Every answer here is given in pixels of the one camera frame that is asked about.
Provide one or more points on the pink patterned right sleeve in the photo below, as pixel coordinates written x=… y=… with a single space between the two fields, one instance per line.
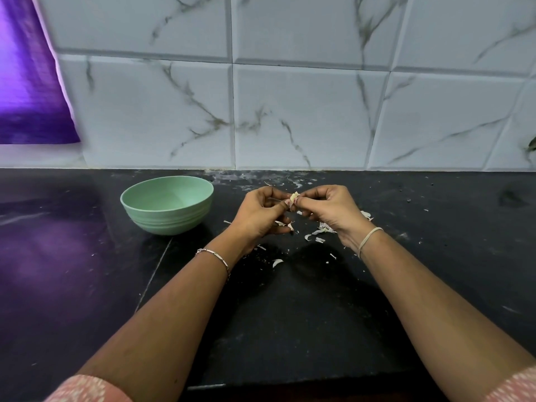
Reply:
x=515 y=386

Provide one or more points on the person's left forearm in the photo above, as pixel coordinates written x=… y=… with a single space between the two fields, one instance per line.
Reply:
x=155 y=330

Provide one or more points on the pink patterned left sleeve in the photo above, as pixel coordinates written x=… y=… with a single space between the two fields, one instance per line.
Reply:
x=88 y=389

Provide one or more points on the person's right hand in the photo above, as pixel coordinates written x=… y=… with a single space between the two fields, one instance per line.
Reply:
x=335 y=209

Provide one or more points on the person's right forearm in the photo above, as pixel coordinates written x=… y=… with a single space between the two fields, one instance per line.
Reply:
x=448 y=326

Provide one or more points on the pink patterned sleeve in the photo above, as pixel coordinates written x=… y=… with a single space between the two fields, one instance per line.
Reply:
x=515 y=386
x=88 y=389

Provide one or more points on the white garlic bulb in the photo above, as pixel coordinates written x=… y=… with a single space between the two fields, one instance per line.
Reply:
x=292 y=199

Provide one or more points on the person's left hand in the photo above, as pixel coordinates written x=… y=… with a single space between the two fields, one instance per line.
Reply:
x=258 y=215

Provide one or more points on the mint green bowl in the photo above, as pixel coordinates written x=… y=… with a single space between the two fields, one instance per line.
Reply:
x=167 y=204

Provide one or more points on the small fallen garlic piece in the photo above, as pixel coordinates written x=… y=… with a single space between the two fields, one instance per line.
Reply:
x=277 y=263

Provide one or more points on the purple cloth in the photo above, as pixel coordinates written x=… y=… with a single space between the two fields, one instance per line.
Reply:
x=33 y=71

